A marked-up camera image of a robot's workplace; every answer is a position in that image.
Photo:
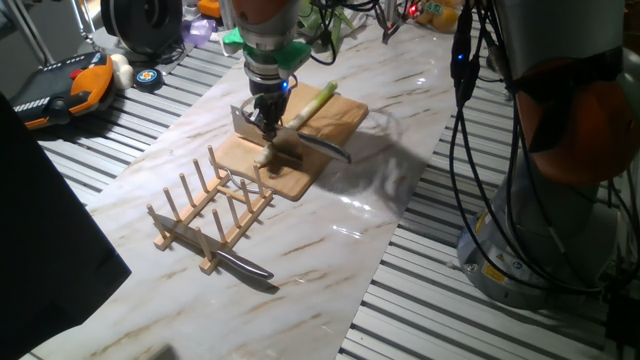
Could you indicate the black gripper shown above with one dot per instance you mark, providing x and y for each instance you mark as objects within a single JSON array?
[{"x": 267, "y": 97}]

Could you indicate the steel cleaver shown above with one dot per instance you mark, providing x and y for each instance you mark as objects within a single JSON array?
[{"x": 325, "y": 147}]

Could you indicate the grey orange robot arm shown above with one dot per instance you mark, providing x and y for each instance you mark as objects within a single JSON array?
[{"x": 550, "y": 50}]

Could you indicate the white scallion root bulb piece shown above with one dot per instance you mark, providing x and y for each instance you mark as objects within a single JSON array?
[{"x": 264, "y": 155}]

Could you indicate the single white green scallion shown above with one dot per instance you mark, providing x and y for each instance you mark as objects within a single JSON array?
[{"x": 312, "y": 105}]

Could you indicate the wooden cutting board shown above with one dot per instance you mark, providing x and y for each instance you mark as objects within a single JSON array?
[{"x": 330, "y": 125}]

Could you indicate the wooden peg rack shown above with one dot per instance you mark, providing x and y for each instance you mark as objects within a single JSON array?
[{"x": 240, "y": 225}]

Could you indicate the purple plastic bag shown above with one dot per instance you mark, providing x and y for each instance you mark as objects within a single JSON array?
[{"x": 197, "y": 31}]

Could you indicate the orange plastic tool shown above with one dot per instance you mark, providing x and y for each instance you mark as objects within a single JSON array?
[{"x": 209, "y": 7}]

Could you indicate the round blue black tape measure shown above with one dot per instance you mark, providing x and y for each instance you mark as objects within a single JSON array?
[{"x": 148, "y": 78}]

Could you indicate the pointed steel kitchen knife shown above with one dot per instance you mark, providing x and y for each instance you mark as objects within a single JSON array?
[{"x": 245, "y": 265}]

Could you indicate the small white rounded object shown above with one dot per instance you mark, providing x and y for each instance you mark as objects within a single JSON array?
[{"x": 122, "y": 72}]

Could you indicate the black round spool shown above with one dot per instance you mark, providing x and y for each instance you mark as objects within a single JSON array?
[{"x": 142, "y": 22}]

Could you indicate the marble pattern table mat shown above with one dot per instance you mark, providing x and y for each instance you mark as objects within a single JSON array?
[{"x": 300, "y": 300}]

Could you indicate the clear bag of yellow fruit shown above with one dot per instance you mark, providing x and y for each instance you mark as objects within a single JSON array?
[{"x": 440, "y": 17}]

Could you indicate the orange black teach pendant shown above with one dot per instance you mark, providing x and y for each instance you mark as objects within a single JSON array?
[{"x": 75, "y": 87}]

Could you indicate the green wrist mount plate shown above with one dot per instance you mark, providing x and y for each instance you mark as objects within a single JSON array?
[{"x": 290, "y": 55}]

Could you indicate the upright aluminium frame post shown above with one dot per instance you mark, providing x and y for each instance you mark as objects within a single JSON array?
[{"x": 32, "y": 32}]

